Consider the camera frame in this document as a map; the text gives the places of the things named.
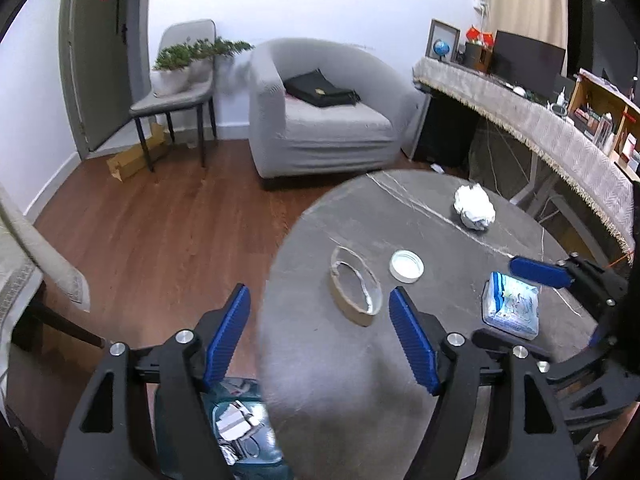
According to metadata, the blue white wipes pack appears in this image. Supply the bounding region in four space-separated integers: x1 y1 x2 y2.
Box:
482 272 539 340

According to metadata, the brown cardboard tape roll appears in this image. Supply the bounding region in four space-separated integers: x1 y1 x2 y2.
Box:
329 246 383 327

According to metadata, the white product box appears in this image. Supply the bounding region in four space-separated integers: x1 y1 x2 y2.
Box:
213 400 274 448

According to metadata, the dark teal trash bin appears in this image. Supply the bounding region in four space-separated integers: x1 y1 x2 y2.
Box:
154 378 294 480

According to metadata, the white plastic lid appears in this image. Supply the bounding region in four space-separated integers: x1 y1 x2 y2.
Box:
388 249 424 284

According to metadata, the round grey marble table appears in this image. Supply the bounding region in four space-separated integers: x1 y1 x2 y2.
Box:
257 170 565 479

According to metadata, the crumpled white paper ball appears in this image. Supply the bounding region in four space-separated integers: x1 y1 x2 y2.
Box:
454 183 496 232

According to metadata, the wooden desk shelf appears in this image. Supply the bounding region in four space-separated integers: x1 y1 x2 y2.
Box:
568 68 639 181

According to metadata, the flat cardboard box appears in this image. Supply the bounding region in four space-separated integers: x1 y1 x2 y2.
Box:
106 124 168 182

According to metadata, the black computer monitor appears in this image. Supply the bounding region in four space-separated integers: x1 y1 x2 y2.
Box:
489 30 565 99

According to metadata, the beige patterned tablecloth left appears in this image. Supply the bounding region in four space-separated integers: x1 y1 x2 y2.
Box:
0 188 91 417

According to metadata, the grey armchair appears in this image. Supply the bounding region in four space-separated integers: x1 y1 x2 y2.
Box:
247 38 424 180

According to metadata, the small blue globe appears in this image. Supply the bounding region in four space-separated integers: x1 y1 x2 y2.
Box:
433 39 451 62

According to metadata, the framed picture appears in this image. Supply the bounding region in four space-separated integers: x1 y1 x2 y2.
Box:
425 20 460 62

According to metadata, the grey dining chair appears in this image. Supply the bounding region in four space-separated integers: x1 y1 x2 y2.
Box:
129 20 217 172

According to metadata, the black handbag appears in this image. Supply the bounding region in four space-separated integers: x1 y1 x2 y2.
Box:
283 70 360 108

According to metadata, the potted green plant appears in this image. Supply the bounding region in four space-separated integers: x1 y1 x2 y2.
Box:
150 38 254 98

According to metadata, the grey door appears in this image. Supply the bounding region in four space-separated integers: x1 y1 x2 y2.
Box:
58 0 144 159

